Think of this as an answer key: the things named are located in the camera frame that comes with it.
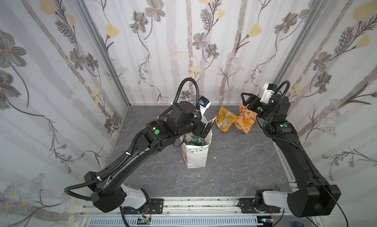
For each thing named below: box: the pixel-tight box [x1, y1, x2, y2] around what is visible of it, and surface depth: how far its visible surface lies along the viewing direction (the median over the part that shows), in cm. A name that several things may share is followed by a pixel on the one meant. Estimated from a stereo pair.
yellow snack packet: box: [215, 106, 239, 133], surface depth 107 cm
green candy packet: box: [184, 133, 205, 146], surface depth 90 cm
